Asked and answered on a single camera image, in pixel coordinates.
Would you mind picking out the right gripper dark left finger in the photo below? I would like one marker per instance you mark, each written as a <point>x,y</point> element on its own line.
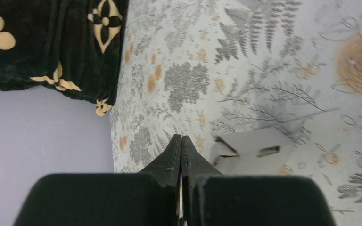
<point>149,197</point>

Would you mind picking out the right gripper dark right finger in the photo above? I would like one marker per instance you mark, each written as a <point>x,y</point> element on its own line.
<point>213,199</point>

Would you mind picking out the white cardboard paper box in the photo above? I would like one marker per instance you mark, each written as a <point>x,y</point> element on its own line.
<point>253,150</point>

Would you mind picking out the floral patterned table cloth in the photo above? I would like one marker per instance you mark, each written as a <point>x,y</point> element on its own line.
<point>209,68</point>

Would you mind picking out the black floral plush blanket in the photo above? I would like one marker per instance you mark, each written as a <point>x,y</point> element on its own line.
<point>71,46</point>

